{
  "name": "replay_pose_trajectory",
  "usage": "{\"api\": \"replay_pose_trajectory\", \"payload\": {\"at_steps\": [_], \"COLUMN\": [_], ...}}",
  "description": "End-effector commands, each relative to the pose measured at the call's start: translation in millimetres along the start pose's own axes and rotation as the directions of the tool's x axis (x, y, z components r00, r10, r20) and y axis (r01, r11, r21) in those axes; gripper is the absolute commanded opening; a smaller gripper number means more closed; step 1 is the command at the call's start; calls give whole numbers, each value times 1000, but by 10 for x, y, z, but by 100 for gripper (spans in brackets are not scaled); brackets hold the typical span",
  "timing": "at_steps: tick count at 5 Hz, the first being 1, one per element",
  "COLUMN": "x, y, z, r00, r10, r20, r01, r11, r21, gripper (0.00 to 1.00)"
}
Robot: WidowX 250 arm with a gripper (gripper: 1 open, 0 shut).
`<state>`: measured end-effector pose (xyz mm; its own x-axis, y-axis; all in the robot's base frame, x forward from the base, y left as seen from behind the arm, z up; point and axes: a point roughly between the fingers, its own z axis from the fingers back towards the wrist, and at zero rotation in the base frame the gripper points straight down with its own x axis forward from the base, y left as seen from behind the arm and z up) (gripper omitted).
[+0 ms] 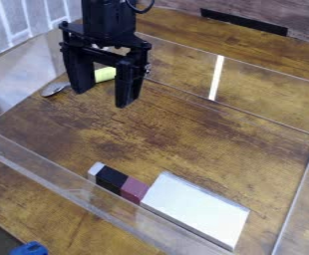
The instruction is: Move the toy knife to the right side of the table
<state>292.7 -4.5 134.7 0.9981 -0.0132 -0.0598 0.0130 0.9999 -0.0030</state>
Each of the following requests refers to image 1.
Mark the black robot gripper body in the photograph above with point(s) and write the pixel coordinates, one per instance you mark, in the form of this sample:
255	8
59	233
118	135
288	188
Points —
105	38

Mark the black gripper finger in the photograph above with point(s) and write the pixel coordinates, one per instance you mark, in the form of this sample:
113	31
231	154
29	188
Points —
80	66
130	76

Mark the blue object at edge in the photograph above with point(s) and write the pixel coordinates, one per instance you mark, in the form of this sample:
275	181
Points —
33	248

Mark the green handled toy knife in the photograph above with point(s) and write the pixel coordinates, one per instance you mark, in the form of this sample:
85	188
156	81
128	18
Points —
104	74

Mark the toy cleaver with block handle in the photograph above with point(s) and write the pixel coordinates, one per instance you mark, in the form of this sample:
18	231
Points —
197	209

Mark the clear acrylic enclosure wall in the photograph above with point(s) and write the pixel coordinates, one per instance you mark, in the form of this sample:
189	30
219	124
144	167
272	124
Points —
221	120

